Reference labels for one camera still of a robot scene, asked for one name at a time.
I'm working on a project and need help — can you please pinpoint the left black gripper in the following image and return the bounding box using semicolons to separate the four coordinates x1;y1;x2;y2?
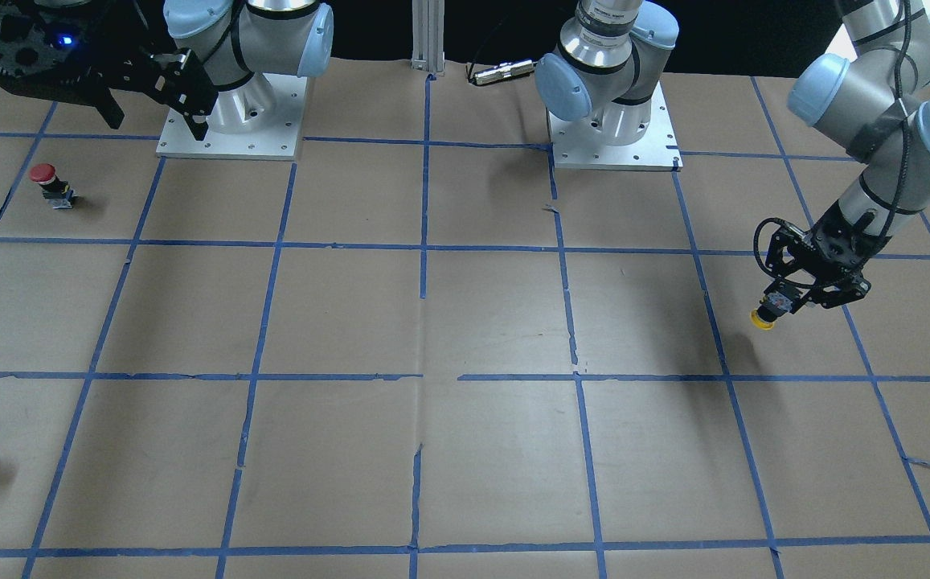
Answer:
755;203;875;311

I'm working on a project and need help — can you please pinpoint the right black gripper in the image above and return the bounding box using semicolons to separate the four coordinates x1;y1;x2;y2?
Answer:
0;1;219;142

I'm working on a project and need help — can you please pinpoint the yellow push button switch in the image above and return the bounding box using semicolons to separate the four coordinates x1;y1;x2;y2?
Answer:
750;292;794;331

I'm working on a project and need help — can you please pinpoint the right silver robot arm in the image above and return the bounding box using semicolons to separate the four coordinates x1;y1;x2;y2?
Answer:
0;1;334;142

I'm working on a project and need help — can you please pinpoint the brown paper table cover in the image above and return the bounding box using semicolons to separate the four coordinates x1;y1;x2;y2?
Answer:
0;61;930;578

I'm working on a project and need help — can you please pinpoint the red push button switch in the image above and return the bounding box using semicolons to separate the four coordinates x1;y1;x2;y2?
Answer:
28;162;75;210

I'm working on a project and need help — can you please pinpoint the black braided cable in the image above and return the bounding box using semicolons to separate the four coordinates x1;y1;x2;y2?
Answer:
834;0;928;234

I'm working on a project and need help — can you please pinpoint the aluminium frame post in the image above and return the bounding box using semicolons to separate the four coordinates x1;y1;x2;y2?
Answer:
411;0;445;76

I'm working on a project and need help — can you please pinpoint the silver cable connector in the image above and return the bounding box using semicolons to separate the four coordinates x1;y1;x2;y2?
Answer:
468;59;537;87

